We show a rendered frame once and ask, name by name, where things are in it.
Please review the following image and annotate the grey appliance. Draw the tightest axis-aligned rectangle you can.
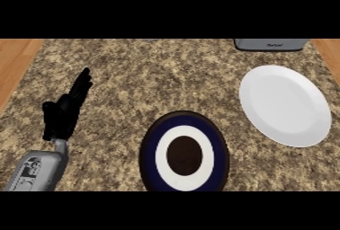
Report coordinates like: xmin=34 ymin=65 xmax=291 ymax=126
xmin=232 ymin=39 xmax=310 ymax=53

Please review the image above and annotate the dark blue and white plate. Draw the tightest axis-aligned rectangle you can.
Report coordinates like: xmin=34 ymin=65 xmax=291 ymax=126
xmin=137 ymin=110 xmax=231 ymax=192

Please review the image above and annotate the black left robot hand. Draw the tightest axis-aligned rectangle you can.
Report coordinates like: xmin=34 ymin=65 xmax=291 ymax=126
xmin=41 ymin=66 xmax=95 ymax=142

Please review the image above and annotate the dark brown can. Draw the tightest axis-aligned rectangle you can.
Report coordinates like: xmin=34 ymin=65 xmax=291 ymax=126
xmin=166 ymin=135 xmax=204 ymax=177

